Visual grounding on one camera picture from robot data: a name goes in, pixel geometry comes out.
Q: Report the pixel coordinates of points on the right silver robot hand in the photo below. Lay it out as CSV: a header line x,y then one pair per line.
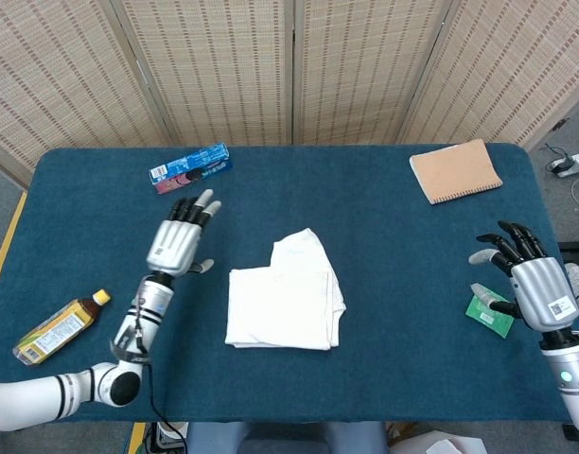
x,y
542,288

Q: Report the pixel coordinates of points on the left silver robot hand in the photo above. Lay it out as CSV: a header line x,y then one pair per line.
x,y
173,246

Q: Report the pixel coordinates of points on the white cloth garment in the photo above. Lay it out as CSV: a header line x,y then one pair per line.
x,y
285,302

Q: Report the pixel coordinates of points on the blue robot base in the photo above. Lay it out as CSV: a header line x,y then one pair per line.
x,y
285,440

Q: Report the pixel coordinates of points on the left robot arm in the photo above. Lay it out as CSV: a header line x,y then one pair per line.
x,y
81,390

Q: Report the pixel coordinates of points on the black flat floor object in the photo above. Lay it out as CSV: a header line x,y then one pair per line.
x,y
575,250

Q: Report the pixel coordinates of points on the green packet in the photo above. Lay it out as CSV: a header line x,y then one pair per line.
x,y
488,322

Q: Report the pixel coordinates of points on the blue cookie box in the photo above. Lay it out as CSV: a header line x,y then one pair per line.
x,y
190,168

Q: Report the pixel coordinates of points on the black plug adapter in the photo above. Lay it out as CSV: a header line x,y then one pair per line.
x,y
561,166

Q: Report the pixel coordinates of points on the tea bottle with yellow cap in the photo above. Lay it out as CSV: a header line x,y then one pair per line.
x,y
57,331

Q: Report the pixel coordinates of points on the brown spiral notebook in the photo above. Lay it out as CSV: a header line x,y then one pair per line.
x,y
455,172

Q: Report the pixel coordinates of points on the long yellow floor tape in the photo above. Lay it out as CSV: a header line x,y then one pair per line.
x,y
5,250

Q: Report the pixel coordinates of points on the bamboo folding screen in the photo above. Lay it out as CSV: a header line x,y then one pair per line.
x,y
233,71

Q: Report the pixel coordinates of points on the white paper sheet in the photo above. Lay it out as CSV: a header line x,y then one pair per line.
x,y
441,444

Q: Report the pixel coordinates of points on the blue table cloth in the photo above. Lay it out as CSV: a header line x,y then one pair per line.
x,y
365,227

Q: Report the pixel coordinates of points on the short yellow floor tape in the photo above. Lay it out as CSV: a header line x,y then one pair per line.
x,y
137,437

